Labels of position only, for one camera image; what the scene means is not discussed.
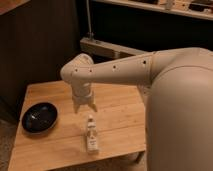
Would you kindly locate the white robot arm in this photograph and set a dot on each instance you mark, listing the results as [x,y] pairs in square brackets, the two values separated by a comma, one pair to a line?
[179,108]

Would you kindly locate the black ceramic bowl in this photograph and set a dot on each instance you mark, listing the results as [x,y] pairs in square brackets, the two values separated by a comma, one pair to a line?
[39,117]

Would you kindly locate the small white bottle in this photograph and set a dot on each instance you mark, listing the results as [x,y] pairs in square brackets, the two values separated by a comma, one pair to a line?
[91,136]

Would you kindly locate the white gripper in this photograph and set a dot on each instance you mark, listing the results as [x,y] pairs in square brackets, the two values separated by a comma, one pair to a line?
[82,94]

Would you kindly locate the metal pole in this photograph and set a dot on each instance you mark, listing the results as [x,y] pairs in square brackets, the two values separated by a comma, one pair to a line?
[90,31]

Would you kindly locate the wooden shelf unit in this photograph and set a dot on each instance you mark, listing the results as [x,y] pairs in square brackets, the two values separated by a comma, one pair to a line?
[128,27]

